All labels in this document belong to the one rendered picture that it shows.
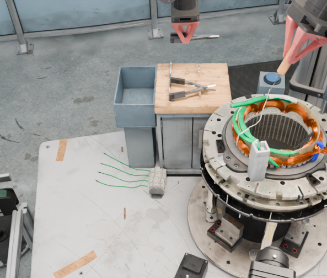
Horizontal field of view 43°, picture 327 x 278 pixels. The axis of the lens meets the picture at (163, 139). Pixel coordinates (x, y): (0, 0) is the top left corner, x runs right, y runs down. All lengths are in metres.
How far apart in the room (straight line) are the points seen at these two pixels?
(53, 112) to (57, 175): 1.46
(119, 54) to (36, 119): 0.84
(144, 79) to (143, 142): 0.19
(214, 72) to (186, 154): 0.25
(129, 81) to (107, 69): 1.80
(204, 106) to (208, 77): 0.12
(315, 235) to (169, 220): 0.39
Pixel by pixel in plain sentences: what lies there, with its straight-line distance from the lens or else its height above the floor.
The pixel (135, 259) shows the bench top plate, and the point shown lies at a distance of 1.14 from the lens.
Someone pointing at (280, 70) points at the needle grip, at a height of 1.29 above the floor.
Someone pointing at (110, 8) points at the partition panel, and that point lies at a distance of 3.23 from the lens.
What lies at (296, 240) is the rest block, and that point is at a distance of 1.15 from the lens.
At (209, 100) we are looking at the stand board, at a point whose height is 1.07.
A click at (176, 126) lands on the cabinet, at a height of 0.99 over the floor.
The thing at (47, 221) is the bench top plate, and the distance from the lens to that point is 1.25.
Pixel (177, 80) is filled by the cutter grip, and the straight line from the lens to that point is 1.12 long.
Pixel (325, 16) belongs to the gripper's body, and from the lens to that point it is 0.78.
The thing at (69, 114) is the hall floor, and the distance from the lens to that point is 2.74.
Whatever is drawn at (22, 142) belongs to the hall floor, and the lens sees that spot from 2.64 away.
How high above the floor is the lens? 1.78
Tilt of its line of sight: 46 degrees down
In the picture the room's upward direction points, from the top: 3 degrees counter-clockwise
